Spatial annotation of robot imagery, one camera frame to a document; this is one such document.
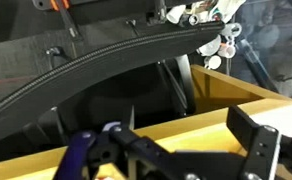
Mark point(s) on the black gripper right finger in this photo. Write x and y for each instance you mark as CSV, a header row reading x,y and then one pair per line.
x,y
261,142

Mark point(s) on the black office chair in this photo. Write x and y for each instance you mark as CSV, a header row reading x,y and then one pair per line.
x,y
47,111

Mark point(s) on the blue and black pen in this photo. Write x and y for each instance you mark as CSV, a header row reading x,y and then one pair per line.
x,y
86,152

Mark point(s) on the wooden desk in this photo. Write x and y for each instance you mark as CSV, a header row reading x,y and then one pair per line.
x,y
201,146

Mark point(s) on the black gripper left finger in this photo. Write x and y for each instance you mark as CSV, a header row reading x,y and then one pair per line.
x,y
135,157

